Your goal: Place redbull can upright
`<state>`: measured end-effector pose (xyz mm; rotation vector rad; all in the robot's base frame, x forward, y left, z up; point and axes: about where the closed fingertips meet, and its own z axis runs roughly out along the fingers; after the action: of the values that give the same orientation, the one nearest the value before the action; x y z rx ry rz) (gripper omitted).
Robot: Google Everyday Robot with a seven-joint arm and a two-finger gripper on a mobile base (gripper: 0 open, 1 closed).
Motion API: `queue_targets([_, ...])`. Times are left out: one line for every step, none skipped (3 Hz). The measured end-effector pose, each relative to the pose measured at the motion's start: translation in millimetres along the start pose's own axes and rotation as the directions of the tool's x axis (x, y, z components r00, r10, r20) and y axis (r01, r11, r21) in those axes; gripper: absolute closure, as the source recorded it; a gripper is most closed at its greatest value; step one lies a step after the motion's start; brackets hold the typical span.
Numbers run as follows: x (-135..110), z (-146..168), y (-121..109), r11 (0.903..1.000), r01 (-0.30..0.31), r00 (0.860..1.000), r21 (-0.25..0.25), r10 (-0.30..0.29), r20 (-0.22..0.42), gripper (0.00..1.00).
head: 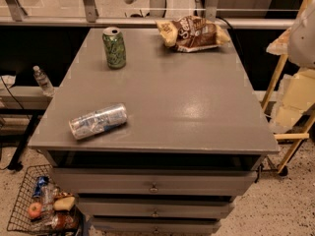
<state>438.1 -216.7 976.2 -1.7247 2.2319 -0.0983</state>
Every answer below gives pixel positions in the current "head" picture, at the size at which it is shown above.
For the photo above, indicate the yellow sponge in basket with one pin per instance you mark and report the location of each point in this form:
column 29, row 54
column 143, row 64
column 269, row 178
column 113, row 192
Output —
column 64, row 203

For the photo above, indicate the black wire basket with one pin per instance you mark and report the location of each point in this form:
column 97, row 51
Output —
column 51, row 222

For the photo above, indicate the brown chip bag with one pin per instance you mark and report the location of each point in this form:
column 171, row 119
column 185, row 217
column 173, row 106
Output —
column 191, row 34

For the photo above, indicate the red apple in basket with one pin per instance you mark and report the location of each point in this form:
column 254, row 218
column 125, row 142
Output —
column 34, row 210

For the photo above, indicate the grey side bench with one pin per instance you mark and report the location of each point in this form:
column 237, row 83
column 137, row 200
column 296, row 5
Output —
column 21, row 109

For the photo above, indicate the clear plastic water bottle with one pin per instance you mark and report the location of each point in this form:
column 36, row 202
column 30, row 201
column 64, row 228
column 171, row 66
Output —
column 43, row 81

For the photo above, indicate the metal railing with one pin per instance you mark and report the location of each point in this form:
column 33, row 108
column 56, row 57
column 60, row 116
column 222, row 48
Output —
column 242, row 14

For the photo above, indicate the blue can in basket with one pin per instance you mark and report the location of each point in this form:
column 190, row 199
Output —
column 39, row 182

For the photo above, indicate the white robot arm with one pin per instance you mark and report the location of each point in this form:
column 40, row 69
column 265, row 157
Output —
column 301, row 43

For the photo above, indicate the green soda can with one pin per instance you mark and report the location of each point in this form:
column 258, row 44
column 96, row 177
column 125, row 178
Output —
column 114, row 47

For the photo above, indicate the silver blue redbull can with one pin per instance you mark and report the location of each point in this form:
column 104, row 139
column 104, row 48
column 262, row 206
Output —
column 99, row 121

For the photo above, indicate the grey drawer cabinet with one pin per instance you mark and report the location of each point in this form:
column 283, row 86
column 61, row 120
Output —
column 192, row 143

